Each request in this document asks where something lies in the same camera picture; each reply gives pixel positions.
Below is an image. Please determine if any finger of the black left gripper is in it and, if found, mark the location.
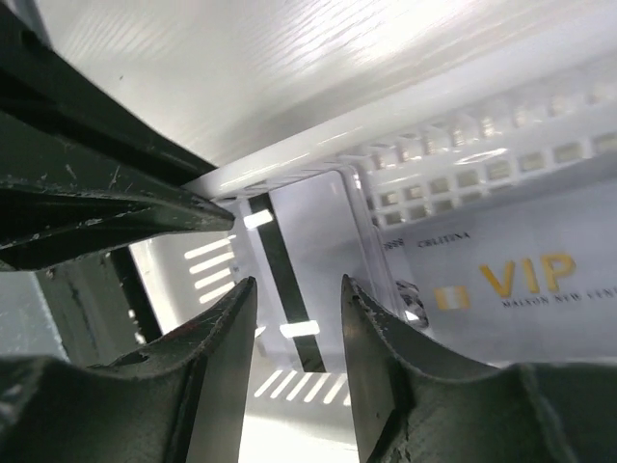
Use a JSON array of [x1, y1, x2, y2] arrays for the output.
[[1, 114, 234, 270], [1, 1, 215, 186]]

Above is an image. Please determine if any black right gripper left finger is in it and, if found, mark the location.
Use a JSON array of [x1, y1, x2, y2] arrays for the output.
[[1, 277, 257, 462]]

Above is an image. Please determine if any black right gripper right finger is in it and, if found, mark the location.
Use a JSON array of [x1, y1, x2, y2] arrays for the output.
[[341, 277, 616, 462]]

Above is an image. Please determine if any credit card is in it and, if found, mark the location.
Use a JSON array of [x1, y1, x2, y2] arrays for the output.
[[248, 169, 400, 372], [385, 183, 616, 364]]

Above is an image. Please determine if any white plastic basket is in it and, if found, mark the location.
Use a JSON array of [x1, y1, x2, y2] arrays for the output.
[[130, 55, 616, 404]]

